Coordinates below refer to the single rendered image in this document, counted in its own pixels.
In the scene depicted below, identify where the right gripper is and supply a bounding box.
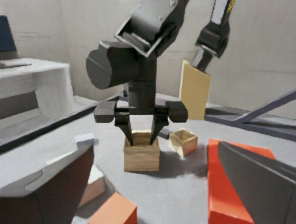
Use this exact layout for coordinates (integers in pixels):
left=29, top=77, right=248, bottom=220
left=94, top=79, right=188, bottom=146

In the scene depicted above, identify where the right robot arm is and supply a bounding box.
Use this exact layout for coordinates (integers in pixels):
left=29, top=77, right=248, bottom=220
left=86, top=0, right=235, bottom=97

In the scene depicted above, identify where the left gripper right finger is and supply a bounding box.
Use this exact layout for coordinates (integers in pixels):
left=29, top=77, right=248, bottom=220
left=217, top=141, right=296, bottom=224

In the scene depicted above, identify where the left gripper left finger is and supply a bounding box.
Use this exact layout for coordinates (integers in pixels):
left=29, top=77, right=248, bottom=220
left=0, top=145, right=95, bottom=224

